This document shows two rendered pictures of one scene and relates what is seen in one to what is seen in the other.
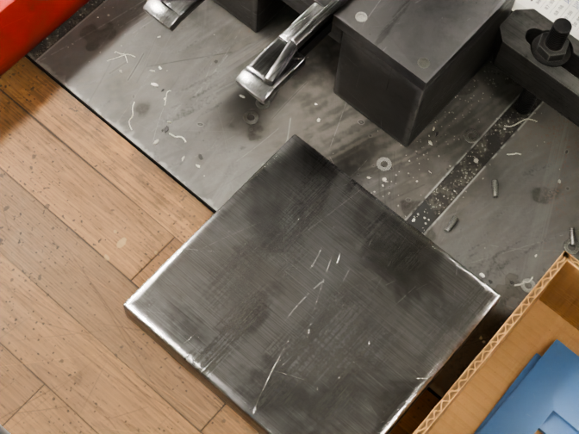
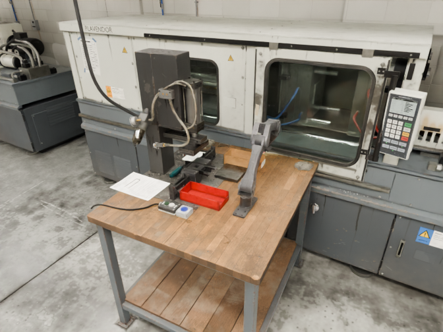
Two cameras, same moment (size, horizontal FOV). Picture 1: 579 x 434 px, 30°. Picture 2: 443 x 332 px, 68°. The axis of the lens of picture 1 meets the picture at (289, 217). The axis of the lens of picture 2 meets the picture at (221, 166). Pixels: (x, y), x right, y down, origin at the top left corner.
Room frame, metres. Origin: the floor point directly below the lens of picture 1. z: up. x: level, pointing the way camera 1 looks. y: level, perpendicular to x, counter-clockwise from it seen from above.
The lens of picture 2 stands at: (0.54, 1.76, 1.96)
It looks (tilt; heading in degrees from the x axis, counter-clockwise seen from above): 29 degrees down; 262
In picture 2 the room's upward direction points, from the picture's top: 1 degrees counter-clockwise
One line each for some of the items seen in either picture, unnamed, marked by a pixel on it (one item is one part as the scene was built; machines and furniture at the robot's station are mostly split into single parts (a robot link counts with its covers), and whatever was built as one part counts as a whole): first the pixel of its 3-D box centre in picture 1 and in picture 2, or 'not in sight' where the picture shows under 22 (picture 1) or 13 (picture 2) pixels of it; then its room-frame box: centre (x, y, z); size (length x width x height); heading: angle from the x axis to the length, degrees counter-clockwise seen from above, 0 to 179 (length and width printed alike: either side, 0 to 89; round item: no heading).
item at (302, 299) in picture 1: (313, 305); (231, 172); (0.23, -0.02, 0.91); 0.17 x 0.16 x 0.02; 55
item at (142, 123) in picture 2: not in sight; (142, 125); (0.75, -0.08, 1.25); 0.19 x 0.07 x 0.19; 55
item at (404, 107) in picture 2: not in sight; (401, 122); (-0.70, 0.19, 1.27); 0.23 x 0.18 x 0.38; 51
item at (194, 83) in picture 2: not in sight; (192, 106); (0.45, -0.01, 1.37); 0.11 x 0.09 x 0.30; 55
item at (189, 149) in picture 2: not in sight; (182, 128); (0.51, -0.05, 1.22); 0.26 x 0.18 x 0.30; 145
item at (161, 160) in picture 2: not in sight; (156, 114); (0.66, -0.17, 1.28); 0.14 x 0.12 x 0.75; 55
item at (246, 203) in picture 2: not in sight; (245, 200); (0.21, 0.34, 0.94); 0.20 x 0.07 x 0.08; 55
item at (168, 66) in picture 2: not in sight; (173, 90); (0.55, -0.09, 1.44); 0.17 x 0.13 x 0.42; 145
